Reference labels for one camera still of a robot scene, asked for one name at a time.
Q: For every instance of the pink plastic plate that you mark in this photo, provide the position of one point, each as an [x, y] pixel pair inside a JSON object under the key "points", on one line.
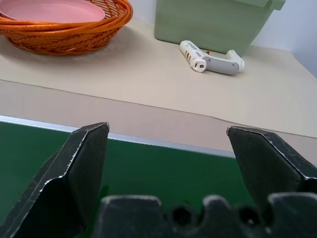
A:
{"points": [[54, 11]]}

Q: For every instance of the orange wicker basket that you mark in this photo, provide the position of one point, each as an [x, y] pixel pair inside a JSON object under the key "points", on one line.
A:
{"points": [[67, 37]]}

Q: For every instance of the white grey handheld scanner gun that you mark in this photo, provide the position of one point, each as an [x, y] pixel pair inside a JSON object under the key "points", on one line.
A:
{"points": [[210, 60]]}

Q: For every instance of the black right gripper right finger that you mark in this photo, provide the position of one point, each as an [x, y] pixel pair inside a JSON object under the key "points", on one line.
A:
{"points": [[270, 168]]}

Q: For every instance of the light green plastic bin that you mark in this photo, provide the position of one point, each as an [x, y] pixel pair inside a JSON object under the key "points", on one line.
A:
{"points": [[210, 22]]}

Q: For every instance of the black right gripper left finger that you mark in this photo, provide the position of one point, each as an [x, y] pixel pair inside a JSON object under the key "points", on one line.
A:
{"points": [[74, 173]]}

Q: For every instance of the green mat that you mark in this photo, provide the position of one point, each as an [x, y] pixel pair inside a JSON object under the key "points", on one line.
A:
{"points": [[161, 171]]}

